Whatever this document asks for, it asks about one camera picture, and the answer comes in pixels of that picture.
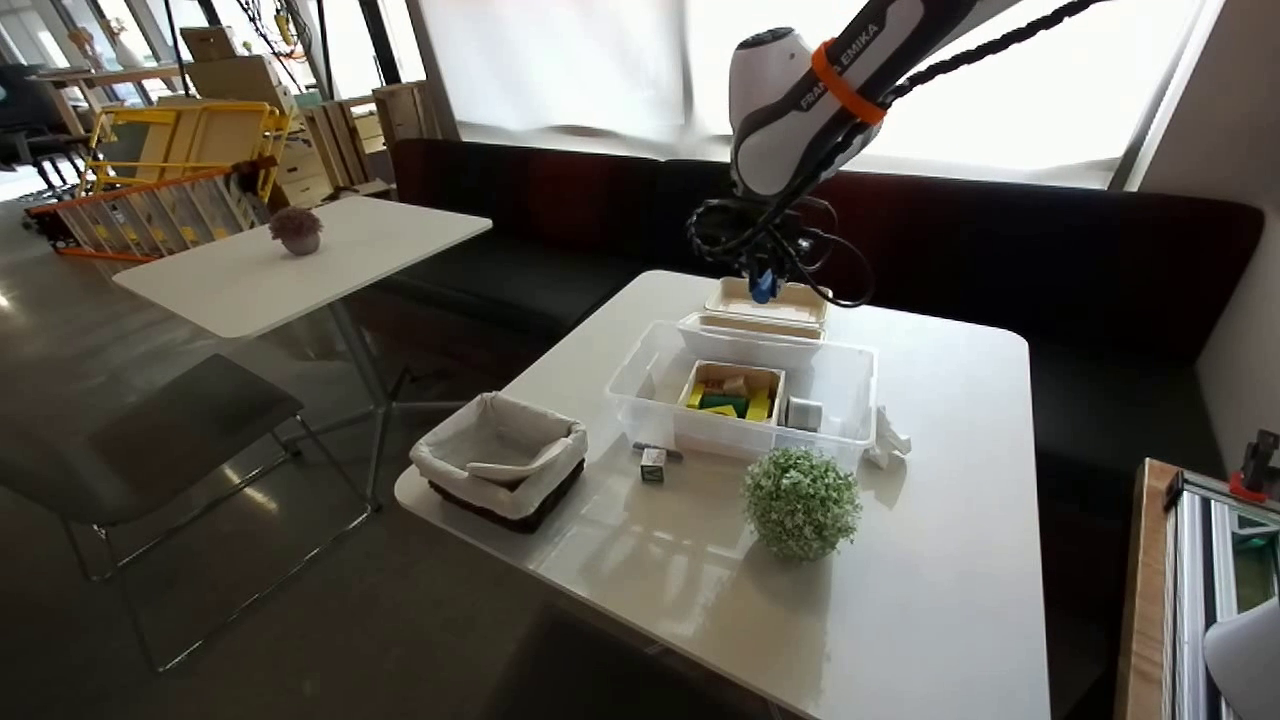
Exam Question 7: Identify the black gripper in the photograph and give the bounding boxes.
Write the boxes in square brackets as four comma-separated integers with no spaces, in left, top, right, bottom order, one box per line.
[728,195,812,302]

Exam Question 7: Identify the wooden block box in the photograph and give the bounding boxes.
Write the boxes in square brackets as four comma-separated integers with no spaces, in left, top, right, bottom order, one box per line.
[676,356,791,433]

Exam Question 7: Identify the clear plastic storage bin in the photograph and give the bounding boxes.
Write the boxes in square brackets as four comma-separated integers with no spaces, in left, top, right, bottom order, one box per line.
[603,315,884,470]

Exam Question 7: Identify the small grey white cube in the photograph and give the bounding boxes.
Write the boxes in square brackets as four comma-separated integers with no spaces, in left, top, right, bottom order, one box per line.
[637,442,676,490]

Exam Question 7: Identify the green potted artificial plant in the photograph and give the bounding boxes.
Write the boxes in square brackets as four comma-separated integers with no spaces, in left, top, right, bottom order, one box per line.
[740,446,864,566]

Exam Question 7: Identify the white window blind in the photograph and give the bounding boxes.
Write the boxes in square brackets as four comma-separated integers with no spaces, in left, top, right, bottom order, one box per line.
[407,0,1226,193]

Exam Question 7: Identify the dark bench sofa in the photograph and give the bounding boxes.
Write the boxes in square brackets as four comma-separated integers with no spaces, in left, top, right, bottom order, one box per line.
[381,135,1271,720]

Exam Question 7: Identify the white square bowl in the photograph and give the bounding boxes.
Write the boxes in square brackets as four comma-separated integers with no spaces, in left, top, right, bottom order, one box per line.
[405,390,593,528]

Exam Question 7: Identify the wooden crate furniture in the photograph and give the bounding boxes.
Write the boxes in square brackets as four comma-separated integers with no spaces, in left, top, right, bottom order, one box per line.
[300,78,461,199]

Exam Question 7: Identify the white background table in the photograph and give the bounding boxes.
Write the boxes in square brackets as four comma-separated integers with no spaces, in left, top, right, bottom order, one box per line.
[109,190,499,518]

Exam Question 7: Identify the wooden base board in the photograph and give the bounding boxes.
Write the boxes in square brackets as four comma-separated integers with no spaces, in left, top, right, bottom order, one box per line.
[1121,456,1193,720]

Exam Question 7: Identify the orange black bar clamp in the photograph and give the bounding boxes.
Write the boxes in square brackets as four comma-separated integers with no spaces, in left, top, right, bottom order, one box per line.
[1221,426,1280,513]

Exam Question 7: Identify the yellow metal ladder cart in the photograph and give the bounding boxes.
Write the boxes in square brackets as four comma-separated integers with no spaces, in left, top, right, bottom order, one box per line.
[79,96,295,210]

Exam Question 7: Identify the orange ladder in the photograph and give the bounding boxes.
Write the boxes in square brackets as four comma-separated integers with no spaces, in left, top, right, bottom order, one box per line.
[21,167,274,267]

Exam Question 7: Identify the dark chair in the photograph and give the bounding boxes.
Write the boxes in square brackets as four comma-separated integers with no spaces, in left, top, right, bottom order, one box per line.
[0,347,376,675]

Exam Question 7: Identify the black wrist cable loops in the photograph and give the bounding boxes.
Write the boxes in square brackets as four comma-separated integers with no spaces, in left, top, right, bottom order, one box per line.
[682,193,880,311]

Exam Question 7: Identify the orange strap band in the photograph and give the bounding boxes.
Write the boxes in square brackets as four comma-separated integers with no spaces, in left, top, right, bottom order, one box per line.
[809,42,892,133]

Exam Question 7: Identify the black braided cable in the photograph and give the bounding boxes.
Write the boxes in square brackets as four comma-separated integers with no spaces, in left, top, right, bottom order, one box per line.
[884,0,1113,108]

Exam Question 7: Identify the aluminium profile frame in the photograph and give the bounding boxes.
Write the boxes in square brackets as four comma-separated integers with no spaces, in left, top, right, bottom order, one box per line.
[1164,470,1280,720]

